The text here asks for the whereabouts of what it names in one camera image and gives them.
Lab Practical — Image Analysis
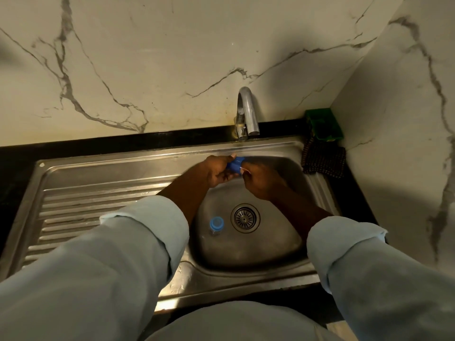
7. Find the dark knitted dish scrubber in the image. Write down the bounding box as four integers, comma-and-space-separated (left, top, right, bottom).
301, 136, 347, 179

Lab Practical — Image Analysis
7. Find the light blue shirt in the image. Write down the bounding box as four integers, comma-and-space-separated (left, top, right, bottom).
145, 301, 343, 341

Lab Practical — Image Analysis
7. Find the green soap tray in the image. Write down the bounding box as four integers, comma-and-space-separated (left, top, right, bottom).
305, 108, 344, 141

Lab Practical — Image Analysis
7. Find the person's left forearm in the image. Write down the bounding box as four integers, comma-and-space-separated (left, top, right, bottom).
0, 163, 210, 341

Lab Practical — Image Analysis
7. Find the clear bottle with blue lid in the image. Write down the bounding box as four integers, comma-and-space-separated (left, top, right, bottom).
208, 216, 225, 236

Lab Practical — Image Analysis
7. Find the blue plastic cap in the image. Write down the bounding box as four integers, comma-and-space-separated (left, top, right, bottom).
226, 156, 246, 174

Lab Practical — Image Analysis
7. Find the round sink drain strainer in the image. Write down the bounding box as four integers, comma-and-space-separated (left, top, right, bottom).
230, 204, 261, 233

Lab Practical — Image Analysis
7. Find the person's left hand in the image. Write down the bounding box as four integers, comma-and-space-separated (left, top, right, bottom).
200, 155, 241, 189

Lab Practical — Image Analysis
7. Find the stainless steel sink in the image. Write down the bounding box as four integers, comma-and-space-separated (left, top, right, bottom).
0, 135, 342, 313

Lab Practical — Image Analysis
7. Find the person's right hand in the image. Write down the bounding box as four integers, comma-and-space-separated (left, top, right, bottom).
241, 161, 289, 202

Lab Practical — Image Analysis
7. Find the person's right forearm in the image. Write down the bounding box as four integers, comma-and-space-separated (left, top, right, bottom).
270, 184, 455, 341

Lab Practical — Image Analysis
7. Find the chrome faucet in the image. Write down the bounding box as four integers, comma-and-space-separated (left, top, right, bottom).
233, 86, 261, 140

